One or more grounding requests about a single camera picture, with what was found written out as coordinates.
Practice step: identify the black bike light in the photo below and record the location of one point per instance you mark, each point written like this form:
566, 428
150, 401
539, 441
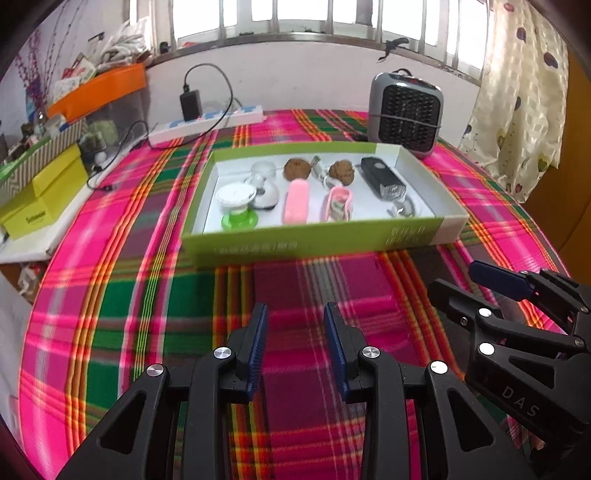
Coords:
381, 177

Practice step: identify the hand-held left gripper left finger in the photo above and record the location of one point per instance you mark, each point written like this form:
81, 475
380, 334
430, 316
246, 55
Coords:
258, 350

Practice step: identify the pile of white plastic bags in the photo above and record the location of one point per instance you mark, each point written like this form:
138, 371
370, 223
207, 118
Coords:
120, 41

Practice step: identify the storage bin with orange lid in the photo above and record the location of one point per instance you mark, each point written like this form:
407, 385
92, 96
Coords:
106, 85

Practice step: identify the brown walnut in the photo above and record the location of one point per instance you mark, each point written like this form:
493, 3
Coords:
342, 173
296, 169

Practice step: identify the metal window grille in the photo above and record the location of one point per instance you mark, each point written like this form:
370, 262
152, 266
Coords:
222, 18

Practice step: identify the bundle of printed packets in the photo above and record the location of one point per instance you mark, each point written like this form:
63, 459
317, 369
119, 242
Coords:
74, 76

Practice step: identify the grey space heater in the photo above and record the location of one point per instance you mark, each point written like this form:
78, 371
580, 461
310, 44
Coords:
406, 115

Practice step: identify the yellow-green shoe box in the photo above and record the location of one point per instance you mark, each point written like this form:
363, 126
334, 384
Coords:
51, 194

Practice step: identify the translucent white jar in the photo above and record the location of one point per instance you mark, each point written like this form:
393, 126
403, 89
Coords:
264, 168

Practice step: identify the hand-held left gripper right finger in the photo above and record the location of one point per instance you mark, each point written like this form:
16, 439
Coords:
334, 355

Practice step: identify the grey zigzag striped box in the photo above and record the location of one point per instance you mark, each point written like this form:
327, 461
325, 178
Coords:
41, 152

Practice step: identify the pink clip holder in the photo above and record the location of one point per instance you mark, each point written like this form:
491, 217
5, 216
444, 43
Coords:
325, 210

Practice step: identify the pink oval case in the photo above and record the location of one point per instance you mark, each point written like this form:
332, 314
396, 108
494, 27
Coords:
295, 203

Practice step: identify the white power strip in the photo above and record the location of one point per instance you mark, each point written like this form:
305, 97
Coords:
207, 124

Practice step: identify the purple flower branches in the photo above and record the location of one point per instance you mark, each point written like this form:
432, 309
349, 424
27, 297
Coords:
34, 69

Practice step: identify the black power adapter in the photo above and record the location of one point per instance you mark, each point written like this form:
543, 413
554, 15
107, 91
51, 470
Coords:
191, 105

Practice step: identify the white round ball gadget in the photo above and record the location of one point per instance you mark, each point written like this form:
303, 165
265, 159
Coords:
267, 196

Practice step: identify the black hook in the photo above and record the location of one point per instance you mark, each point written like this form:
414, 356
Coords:
397, 42

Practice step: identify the green and white cardboard box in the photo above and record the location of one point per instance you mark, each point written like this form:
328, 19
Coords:
286, 247

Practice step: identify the white disc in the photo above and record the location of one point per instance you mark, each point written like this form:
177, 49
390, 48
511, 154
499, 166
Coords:
235, 194

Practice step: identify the pink green plaid tablecloth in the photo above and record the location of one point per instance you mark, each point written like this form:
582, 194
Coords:
295, 286

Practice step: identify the cream dotted curtain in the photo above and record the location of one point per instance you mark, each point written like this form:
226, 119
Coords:
517, 92

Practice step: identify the black heater plug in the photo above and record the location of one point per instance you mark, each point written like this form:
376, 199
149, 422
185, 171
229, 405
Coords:
361, 137

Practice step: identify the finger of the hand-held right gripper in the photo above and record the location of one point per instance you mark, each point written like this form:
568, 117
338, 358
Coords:
455, 297
498, 277

